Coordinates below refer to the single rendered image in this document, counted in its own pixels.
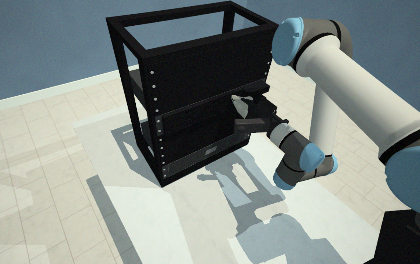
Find black server rack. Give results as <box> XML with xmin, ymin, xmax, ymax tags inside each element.
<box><xmin>106</xmin><ymin>1</ymin><xmax>279</xmax><ymax>187</ymax></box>

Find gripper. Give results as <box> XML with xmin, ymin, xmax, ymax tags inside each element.
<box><xmin>231</xmin><ymin>95</ymin><xmax>289</xmax><ymax>139</ymax></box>

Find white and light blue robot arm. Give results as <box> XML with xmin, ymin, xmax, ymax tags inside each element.
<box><xmin>270</xmin><ymin>17</ymin><xmax>420</xmax><ymax>229</ymax></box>

